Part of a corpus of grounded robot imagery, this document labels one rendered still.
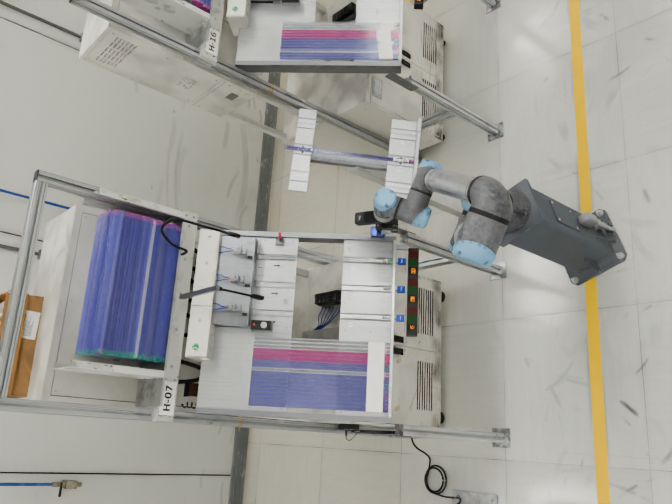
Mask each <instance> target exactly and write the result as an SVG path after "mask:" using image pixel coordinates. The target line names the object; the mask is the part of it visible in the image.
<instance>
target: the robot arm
mask: <svg viewBox="0 0 672 504"><path fill-rule="evenodd" d="M433 192H436V193H439V194H443V195H446V196H450V197H453V198H456V199H460V200H461V205H462V207H463V212H462V214H461V216H460V219H459V221H458V224H457V226H456V229H455V231H454V234H453V236H452V239H451V240H450V244H449V250H450V251H451V252H452V253H453V255H454V256H455V257H457V258H458V259H461V260H463V261H465V262H468V263H470V264H473V265H476V266H479V267H483V268H489V267H491V265H492V263H493V262H494V261H495V258H496V254H497V251H498V249H499V246H500V244H501V242H502V239H503V237H504V234H505V232H506V233H513V232H516V231H518V230H520V229H521V228H523V227H524V226H525V225H526V223H527V222H528V220H529V218H530V215H531V202H530V200H529V198H528V197H527V196H526V195H525V194H523V193H521V192H519V191H507V190H506V188H505V187H504V186H503V185H502V184H501V183H500V182H499V181H498V180H496V179H494V178H493V177H490V176H485V175H480V176H477V177H473V176H468V175H464V174H459V173H455V172H450V171H446V170H442V165H440V164H439V163H436V162H434V161H431V160H428V159H423V160H422V161H421V163H420V165H419V167H418V169H417V173H416V175H415V178H414V180H413V183H412V185H411V188H410V190H409V193H408V196H407V198H406V199H405V198H402V197H400V196H397V195H396V194H395V192H394V191H393V190H392V189H390V188H381V189H379V190H378V191H377V192H376V193H375V196H374V199H373V204H374V210H372V211H365V212H358V213H355V222H354V223H355V224H356V225H358V226H363V225H371V224H376V226H375V231H376V230H377V231H376V236H381V235H382V234H392V233H397V232H398V220H400V221H402V222H405V223H407V224H410V225H411V226H415V227H418V228H424V227H425V226H426V225H427V222H428V220H429V218H430V215H431V212H432V209H431V208H429V207H428V204H429V201H430V199H431V196H432V194H433ZM387 230H391V232H390V231H387ZM392 230H397V231H392Z"/></svg>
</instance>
